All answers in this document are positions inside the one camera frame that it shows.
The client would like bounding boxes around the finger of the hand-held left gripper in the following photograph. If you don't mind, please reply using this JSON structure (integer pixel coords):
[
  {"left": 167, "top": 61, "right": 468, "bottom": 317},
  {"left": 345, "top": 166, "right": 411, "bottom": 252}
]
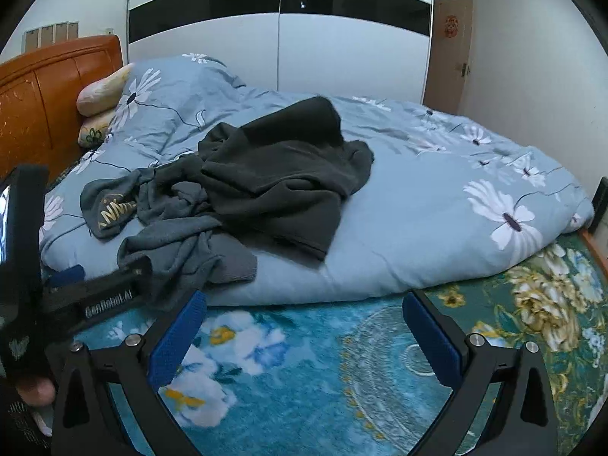
[{"left": 45, "top": 265, "right": 87, "bottom": 291}]

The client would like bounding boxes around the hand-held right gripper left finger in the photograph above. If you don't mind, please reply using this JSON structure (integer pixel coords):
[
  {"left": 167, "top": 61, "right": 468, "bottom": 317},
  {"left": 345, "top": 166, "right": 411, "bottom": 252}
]
[{"left": 50, "top": 289, "right": 210, "bottom": 456}]

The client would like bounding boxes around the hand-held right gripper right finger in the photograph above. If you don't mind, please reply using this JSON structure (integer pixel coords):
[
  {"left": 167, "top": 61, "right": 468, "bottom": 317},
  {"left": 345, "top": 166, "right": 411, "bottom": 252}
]
[{"left": 403, "top": 289, "right": 560, "bottom": 456}]

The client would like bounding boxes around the dark grey sweatshirt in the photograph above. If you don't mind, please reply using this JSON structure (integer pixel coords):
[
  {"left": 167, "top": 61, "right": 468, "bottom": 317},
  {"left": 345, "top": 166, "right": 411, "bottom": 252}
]
[{"left": 197, "top": 96, "right": 376, "bottom": 263}]

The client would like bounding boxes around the person's left hand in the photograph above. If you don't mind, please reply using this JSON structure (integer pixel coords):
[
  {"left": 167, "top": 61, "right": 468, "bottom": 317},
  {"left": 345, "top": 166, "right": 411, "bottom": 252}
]
[{"left": 16, "top": 374, "right": 57, "bottom": 408}]

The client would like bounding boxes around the grey garment with gold print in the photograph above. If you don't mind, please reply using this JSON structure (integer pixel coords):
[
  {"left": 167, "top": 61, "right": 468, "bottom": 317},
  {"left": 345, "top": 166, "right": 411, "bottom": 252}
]
[{"left": 80, "top": 123, "right": 260, "bottom": 290}]

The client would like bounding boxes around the blue floral duvet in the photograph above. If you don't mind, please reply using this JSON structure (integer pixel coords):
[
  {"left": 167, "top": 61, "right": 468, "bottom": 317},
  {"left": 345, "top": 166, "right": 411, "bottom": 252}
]
[{"left": 40, "top": 53, "right": 595, "bottom": 307}]

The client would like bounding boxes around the teal floral bed sheet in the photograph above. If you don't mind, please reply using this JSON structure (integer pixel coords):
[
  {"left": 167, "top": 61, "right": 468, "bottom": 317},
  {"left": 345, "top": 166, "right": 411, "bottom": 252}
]
[{"left": 42, "top": 228, "right": 608, "bottom": 456}]

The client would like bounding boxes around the cream floral pillow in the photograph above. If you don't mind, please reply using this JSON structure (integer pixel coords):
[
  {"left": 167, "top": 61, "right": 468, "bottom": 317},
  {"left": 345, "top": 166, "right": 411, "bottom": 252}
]
[
  {"left": 77, "top": 63, "right": 136, "bottom": 117},
  {"left": 78, "top": 108, "right": 117, "bottom": 149}
]

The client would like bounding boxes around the wooden bed headboard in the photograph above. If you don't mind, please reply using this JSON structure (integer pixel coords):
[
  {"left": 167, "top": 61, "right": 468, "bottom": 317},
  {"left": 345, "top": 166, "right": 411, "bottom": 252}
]
[{"left": 0, "top": 34, "right": 125, "bottom": 187}]

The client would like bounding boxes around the tan wooden door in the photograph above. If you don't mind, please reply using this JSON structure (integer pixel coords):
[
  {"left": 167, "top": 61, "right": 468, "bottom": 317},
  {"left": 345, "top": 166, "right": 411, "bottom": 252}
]
[{"left": 424, "top": 0, "right": 475, "bottom": 106}]

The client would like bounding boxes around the white wardrobe with black stripe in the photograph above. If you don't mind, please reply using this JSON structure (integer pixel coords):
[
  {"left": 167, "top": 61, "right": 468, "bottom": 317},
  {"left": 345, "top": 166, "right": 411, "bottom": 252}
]
[{"left": 125, "top": 0, "right": 436, "bottom": 106}]

